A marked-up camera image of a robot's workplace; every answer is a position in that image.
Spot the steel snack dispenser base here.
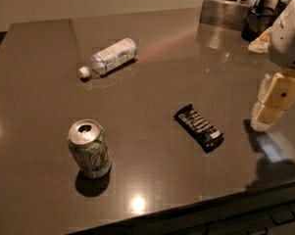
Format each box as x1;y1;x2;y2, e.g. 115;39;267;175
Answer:
199;0;249;31

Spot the black rxbar chocolate wrapper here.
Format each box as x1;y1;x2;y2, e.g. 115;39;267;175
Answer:
173;104;223;153

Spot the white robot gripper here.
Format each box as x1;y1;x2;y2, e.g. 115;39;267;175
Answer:
251;0;295;131

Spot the clear plastic water bottle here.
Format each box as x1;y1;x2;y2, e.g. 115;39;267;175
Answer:
78;38;138;78

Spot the green white soda can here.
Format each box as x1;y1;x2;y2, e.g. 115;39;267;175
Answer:
68;119;112;179

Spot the black mesh cup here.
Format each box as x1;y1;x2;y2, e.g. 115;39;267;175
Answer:
241;6;274;42

